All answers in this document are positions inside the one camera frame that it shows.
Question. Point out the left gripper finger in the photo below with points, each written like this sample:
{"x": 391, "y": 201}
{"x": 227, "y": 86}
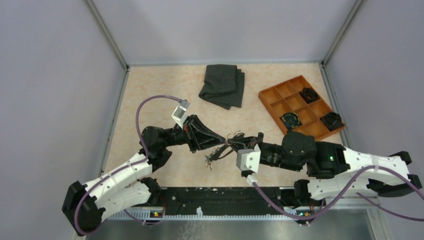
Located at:
{"x": 208, "y": 142}
{"x": 201, "y": 131}

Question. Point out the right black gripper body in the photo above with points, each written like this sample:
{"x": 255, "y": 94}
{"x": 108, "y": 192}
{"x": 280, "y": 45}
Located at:
{"x": 275, "y": 158}

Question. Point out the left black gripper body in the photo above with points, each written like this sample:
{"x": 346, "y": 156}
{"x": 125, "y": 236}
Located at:
{"x": 191, "y": 134}

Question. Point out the metal key holder plate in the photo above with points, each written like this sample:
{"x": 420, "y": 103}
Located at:
{"x": 219, "y": 153}

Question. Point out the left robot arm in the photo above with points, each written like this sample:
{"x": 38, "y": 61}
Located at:
{"x": 87, "y": 205}

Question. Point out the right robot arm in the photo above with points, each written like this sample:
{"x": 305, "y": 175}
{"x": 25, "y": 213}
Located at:
{"x": 330, "y": 166}

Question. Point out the blue yellow rolled tie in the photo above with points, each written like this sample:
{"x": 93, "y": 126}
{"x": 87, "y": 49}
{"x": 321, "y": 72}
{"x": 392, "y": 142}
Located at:
{"x": 291, "y": 120}

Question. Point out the dark grey folded cloth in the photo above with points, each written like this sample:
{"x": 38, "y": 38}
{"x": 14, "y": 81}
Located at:
{"x": 223, "y": 86}

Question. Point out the orange compartment tray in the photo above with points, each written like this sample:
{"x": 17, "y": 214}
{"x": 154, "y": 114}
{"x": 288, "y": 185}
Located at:
{"x": 318, "y": 118}

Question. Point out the black rolled belt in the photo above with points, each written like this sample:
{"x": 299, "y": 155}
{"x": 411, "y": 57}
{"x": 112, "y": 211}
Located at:
{"x": 309, "y": 95}

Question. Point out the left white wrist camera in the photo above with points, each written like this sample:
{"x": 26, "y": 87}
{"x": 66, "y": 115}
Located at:
{"x": 179, "y": 114}

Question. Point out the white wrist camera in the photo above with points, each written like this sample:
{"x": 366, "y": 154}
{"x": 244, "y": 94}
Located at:
{"x": 179, "y": 114}
{"x": 249, "y": 159}

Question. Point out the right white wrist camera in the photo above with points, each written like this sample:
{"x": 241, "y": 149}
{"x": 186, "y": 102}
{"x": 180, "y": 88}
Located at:
{"x": 249, "y": 159}

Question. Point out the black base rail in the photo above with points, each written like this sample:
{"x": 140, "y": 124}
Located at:
{"x": 236, "y": 202}

